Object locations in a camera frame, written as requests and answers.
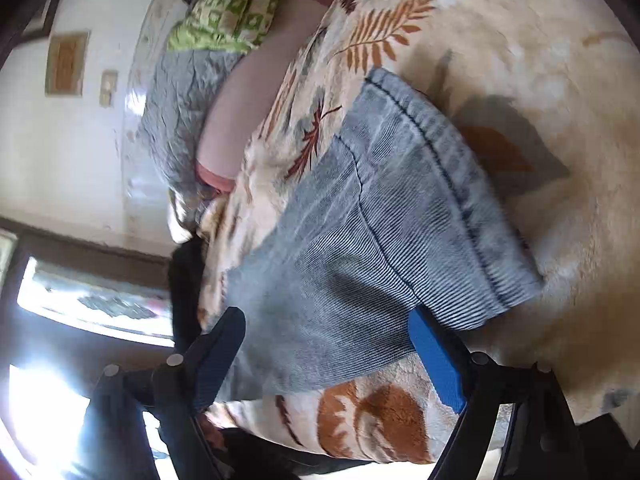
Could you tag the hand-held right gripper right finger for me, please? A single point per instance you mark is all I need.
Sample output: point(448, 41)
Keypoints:
point(435, 360)

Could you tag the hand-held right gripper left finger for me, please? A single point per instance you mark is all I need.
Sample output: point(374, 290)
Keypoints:
point(215, 362)

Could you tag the grey-blue denim pants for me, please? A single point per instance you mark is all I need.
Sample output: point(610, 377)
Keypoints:
point(350, 260)

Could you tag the black cloth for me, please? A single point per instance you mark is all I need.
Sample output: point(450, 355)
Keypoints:
point(182, 300)

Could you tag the white cloth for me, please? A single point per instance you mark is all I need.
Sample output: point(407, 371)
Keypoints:
point(180, 222)

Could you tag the wooden door with glass panes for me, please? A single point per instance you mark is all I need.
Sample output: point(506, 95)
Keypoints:
point(75, 240)

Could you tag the grey quilted pillow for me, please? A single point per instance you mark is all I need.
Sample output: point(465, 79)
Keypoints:
point(175, 110)

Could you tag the pink bedsheet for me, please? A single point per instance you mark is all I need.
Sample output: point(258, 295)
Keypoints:
point(250, 100)

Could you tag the cream leaf-print blanket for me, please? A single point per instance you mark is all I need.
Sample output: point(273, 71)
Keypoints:
point(550, 110)

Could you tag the green patterned cloth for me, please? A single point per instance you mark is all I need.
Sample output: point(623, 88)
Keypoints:
point(235, 5)

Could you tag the wall light switch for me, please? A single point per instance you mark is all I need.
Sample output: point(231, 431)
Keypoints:
point(108, 88)

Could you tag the framed wall picture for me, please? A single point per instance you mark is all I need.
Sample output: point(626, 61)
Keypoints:
point(66, 64)

